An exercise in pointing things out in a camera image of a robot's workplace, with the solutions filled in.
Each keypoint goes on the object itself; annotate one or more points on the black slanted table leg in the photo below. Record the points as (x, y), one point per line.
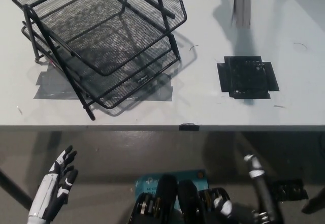
(15, 188)

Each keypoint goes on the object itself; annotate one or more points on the black tape square patch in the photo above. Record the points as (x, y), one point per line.
(247, 79)

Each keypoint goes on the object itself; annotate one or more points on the teal wifi router box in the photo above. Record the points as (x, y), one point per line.
(188, 175)

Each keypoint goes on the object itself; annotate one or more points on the grey tape patch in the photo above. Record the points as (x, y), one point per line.
(45, 92)

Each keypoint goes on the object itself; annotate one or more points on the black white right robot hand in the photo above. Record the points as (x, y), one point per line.
(264, 193)

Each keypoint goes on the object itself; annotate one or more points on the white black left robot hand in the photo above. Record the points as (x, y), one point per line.
(49, 183)

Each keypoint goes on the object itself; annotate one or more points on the black mesh two-tier file tray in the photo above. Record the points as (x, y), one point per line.
(101, 31)

